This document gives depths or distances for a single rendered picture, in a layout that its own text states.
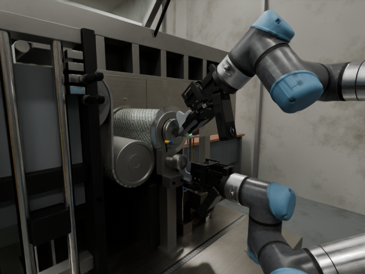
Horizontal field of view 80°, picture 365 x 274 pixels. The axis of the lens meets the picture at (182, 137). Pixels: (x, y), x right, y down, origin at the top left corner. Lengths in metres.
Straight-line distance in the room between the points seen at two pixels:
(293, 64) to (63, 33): 0.36
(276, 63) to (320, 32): 3.10
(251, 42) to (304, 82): 0.13
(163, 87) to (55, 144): 0.73
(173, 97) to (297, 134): 2.62
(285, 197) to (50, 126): 0.46
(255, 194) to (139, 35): 0.77
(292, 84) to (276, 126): 3.18
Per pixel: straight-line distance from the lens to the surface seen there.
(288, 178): 3.65
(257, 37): 0.47
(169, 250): 0.70
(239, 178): 0.57
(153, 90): 1.02
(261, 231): 0.56
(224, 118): 0.51
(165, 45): 1.10
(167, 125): 0.60
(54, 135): 0.39
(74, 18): 0.90
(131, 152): 0.57
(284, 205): 0.52
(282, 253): 0.50
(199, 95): 0.54
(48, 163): 0.39
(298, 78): 0.42
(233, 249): 0.74
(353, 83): 0.50
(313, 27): 3.57
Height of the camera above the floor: 1.33
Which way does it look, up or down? 9 degrees down
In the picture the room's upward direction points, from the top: straight up
